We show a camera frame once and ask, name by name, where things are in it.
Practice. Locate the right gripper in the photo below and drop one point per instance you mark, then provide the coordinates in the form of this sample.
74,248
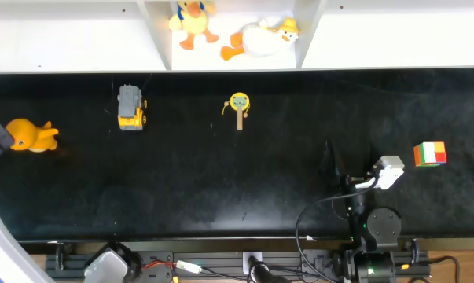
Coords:
348,181

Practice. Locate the yellow rattle drum toy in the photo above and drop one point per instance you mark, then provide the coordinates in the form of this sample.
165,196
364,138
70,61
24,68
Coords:
239,102

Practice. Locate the grey and yellow toy truck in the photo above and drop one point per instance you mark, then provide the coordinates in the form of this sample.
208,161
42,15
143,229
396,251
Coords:
129,106

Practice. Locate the yellow rubber duck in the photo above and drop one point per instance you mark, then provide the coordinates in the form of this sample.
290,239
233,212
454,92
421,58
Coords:
32,135

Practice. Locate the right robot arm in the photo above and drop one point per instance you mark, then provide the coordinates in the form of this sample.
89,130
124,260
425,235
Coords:
382,228

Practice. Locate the many-coloured puzzle cube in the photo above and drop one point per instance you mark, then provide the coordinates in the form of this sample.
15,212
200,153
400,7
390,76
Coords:
429,154

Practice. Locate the white plush duck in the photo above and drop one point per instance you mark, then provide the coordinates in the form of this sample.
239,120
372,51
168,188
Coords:
264,39

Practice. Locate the yellow plush duck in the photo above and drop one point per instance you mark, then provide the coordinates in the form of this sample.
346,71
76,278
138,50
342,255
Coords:
194,21

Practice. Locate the white shelf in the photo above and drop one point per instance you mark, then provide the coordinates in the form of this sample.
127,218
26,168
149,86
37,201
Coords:
63,39

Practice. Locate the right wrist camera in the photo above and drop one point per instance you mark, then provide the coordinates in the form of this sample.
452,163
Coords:
388,171

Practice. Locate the mounting rail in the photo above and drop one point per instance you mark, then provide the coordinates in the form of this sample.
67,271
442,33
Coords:
221,267

